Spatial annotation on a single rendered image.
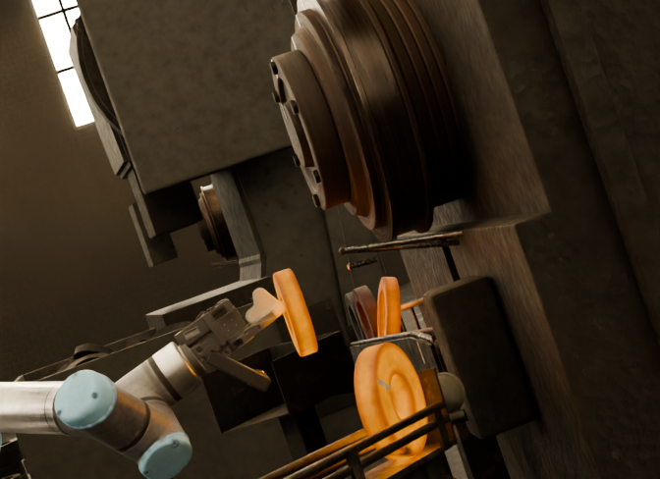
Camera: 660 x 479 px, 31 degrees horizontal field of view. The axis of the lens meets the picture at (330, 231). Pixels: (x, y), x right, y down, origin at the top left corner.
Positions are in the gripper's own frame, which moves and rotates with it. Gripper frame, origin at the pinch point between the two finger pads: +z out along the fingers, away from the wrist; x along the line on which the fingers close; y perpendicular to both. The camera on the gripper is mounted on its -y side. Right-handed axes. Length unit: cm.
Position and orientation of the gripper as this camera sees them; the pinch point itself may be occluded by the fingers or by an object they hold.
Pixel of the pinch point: (290, 302)
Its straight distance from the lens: 207.3
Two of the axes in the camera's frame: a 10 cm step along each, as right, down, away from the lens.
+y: -5.8, -8.1, -0.6
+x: -1.1, 0.1, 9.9
